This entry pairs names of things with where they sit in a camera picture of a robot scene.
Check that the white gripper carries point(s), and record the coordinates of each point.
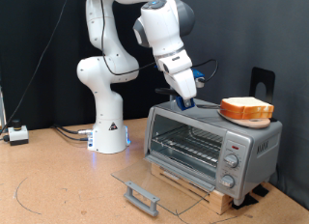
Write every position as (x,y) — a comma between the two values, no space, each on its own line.
(180,77)

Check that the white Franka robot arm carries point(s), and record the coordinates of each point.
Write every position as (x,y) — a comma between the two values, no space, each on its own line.
(106,98)

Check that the silver oven temperature knob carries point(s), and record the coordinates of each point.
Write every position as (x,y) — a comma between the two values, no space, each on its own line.
(231,160)

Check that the silver toaster oven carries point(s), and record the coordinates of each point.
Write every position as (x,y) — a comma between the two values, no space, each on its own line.
(257,143)

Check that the silver oven timer knob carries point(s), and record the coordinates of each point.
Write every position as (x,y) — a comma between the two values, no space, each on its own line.
(227,181)

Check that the round pinkish wooden plate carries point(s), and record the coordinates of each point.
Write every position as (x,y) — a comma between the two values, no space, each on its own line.
(254,123)

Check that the black metal bookend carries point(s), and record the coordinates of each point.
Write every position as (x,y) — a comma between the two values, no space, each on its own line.
(254,76)

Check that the wooden pallet base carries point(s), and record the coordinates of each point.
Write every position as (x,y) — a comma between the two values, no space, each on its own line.
(222,201)

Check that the black tape patch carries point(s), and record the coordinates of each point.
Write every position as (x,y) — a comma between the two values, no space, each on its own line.
(261,190)

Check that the emergency stop button box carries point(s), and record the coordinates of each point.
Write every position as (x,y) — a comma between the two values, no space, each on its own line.
(17,135)

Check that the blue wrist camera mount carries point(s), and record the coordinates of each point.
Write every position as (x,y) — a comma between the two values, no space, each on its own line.
(198,74)

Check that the metal frame leg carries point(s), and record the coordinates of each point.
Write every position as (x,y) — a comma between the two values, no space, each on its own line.
(2,111)

